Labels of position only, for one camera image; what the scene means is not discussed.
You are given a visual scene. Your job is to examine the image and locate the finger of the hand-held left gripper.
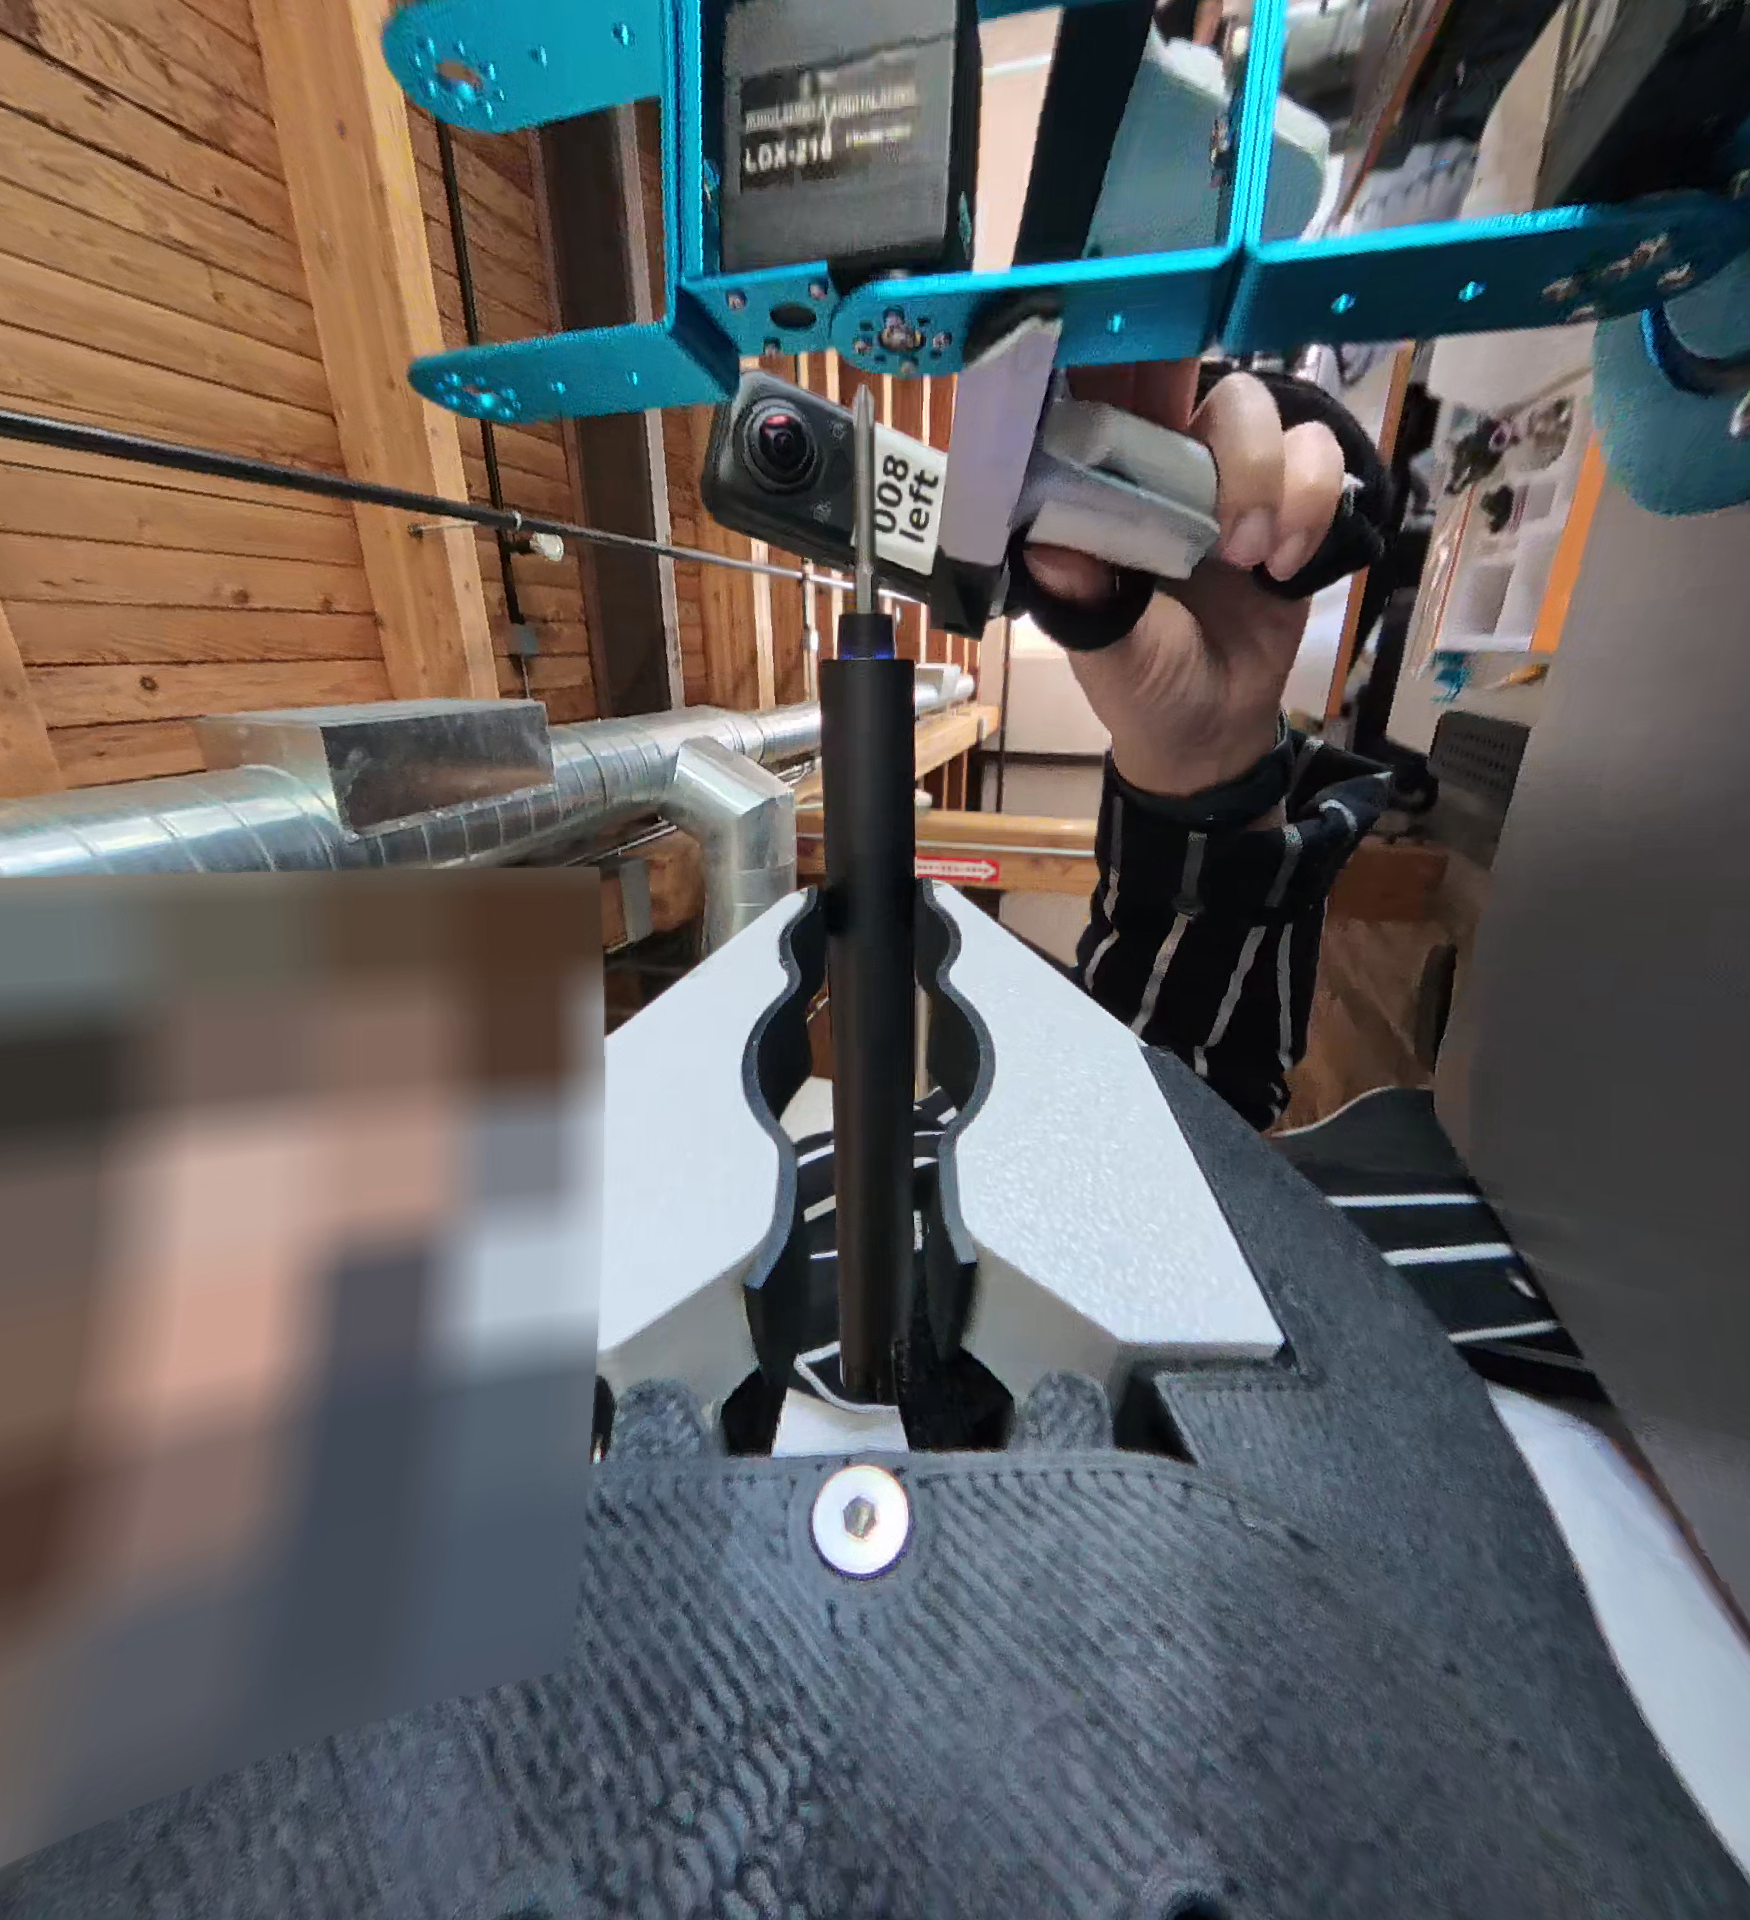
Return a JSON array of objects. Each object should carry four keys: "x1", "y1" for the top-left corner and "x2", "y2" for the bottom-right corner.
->
[
  {"x1": 947, "y1": 322, "x2": 1078, "y2": 572},
  {"x1": 1085, "y1": 28, "x2": 1336, "y2": 262}
]

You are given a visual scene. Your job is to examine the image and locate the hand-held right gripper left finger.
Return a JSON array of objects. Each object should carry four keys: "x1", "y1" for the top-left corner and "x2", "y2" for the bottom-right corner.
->
[{"x1": 603, "y1": 887, "x2": 828, "y2": 1391}]

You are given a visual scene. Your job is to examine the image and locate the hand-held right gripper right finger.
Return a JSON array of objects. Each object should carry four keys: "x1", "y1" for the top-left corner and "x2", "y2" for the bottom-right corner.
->
[{"x1": 918, "y1": 882, "x2": 1293, "y2": 1386}]

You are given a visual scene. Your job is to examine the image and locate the blue toy robot arm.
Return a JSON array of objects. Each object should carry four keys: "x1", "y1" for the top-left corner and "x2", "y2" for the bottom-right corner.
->
[{"x1": 381, "y1": 0, "x2": 1750, "y2": 521}]

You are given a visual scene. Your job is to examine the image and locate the black electric screwdriver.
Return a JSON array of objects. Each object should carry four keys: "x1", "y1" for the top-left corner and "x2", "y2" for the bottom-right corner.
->
[{"x1": 818, "y1": 389, "x2": 923, "y2": 1406}]

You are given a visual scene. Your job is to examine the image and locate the person's left forearm striped sleeve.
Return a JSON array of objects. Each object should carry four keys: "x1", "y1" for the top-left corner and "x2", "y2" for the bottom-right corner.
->
[{"x1": 1073, "y1": 736, "x2": 1401, "y2": 1128}]

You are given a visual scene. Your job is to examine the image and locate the dark grey desk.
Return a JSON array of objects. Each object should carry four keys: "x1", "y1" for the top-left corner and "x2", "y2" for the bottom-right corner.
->
[{"x1": 1433, "y1": 434, "x2": 1750, "y2": 1748}]

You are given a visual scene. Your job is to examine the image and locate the person's left hand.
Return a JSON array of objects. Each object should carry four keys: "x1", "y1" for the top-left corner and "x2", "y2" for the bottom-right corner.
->
[{"x1": 1025, "y1": 364, "x2": 1350, "y2": 788}]

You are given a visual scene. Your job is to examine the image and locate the person's torso striped jacket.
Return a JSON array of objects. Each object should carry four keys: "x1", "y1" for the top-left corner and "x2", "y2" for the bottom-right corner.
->
[{"x1": 780, "y1": 1087, "x2": 1750, "y2": 1920}]

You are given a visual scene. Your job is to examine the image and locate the wooden beam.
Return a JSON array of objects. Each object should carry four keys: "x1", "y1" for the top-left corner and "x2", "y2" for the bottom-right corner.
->
[{"x1": 797, "y1": 807, "x2": 1103, "y2": 897}]

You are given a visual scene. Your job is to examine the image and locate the black wristband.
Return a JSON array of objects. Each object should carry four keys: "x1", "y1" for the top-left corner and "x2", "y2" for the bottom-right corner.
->
[{"x1": 1109, "y1": 717, "x2": 1301, "y2": 836}]

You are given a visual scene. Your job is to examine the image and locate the orange and white box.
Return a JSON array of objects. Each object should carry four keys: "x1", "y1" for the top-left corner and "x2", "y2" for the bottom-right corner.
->
[{"x1": 1407, "y1": 350, "x2": 1609, "y2": 668}]

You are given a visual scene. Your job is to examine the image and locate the thin black metal rod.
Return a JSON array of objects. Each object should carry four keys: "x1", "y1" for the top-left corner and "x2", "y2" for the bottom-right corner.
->
[{"x1": 0, "y1": 389, "x2": 823, "y2": 582}]

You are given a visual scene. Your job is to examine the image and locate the silver metal air duct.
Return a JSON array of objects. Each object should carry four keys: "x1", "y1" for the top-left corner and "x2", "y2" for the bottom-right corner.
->
[{"x1": 0, "y1": 668, "x2": 975, "y2": 964}]

